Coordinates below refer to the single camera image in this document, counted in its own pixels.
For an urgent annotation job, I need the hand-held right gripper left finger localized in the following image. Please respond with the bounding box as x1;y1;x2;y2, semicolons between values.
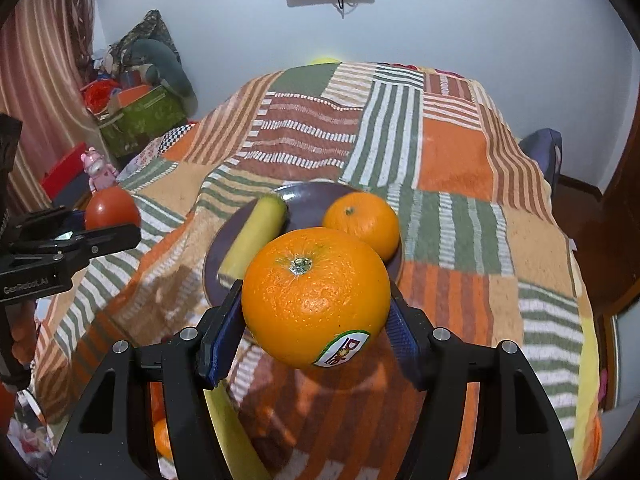
47;279;247;480

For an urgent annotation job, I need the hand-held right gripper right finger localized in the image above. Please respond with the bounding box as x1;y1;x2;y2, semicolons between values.
384;282;581;480

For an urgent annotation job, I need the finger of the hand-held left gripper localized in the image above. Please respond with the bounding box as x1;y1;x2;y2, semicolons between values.
12;206;87;235
15;224;142;267

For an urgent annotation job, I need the red tomato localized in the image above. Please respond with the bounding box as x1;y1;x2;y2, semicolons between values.
84;187;142;232

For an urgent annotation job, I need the large orange with sticker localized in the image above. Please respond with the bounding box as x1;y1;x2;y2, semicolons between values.
241;227;391;370

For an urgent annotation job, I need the yellow banana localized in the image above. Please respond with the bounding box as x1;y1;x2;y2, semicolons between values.
216;195;290;278

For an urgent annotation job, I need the small orange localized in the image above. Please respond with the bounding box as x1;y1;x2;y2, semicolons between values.
322;191;401;262

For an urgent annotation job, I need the dark purple plate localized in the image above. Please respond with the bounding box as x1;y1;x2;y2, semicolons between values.
202;181;405;307

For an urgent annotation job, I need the person's left hand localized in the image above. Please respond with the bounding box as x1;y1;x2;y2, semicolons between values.
10;300;37;368

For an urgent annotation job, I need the red box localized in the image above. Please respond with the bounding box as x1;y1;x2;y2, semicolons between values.
40;150;93;201

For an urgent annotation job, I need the pink toy figure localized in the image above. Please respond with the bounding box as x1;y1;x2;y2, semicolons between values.
81;146;120;194

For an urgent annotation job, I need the green cardboard box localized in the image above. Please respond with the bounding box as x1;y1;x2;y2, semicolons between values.
97;85;187;158

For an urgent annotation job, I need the striped pink curtain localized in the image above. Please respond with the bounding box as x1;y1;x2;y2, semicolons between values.
0;0;108;216

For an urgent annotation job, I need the striped patchwork blanket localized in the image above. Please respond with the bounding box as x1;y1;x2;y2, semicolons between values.
32;60;603;480

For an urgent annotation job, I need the camouflage pattern cushion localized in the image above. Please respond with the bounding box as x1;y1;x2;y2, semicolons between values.
112;9;182;63

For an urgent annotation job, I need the blue chair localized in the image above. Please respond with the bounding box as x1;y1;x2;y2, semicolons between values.
519;128;564;187

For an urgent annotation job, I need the wooden door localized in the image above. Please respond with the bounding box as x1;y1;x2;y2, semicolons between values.
567;85;640;321

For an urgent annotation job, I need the black monitor cable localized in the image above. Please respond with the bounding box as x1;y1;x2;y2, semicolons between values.
326;0;362;20

